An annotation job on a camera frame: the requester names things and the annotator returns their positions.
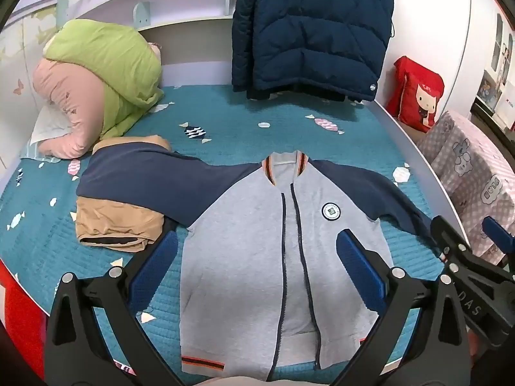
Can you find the white bed side rail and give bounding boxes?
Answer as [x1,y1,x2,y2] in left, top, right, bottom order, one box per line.
[374,98,483,258]

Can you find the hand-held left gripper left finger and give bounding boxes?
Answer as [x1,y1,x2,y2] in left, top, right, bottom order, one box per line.
[47,230,186,386]

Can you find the black garment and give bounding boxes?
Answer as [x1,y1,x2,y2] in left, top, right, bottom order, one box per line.
[245,82,349,103]

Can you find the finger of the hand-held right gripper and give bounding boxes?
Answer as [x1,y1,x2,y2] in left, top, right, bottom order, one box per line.
[482,216,515,252]
[430,215,469,266]

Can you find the navy puffer jacket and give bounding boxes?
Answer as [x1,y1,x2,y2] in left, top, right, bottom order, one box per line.
[231,0,395,102]

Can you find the white bookshelf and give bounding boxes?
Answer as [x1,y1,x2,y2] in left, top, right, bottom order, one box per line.
[469,0,515,129]

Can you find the red cartoon cushion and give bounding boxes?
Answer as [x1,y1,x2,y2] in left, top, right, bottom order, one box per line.
[386,56,445,133]

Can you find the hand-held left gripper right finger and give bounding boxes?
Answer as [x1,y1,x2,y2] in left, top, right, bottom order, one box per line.
[332,228,471,386]

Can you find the white pillow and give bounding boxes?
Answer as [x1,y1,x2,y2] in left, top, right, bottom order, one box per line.
[30,100,75,145]

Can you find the white headboard shelf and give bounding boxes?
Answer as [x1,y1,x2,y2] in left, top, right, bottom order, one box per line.
[56,0,250,67]

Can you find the red bed side panel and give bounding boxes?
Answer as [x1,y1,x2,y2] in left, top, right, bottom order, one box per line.
[0,259,51,379]

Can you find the pink checkered koala cloth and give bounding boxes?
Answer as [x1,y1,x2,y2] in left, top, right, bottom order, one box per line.
[416,110,515,266]

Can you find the folded tan pants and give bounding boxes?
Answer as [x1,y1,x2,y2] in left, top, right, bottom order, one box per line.
[76,134,173,252]

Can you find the grey and navy zip jacket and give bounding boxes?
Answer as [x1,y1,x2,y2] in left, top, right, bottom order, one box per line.
[76,141,443,384]

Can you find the teal quilted bed sheet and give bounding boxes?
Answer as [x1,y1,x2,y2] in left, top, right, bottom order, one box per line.
[0,84,447,374]

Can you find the pink quilt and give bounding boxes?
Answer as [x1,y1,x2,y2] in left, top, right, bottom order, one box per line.
[32,42,164,159]

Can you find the green quilt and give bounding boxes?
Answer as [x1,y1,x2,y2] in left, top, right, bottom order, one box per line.
[44,19,165,141]

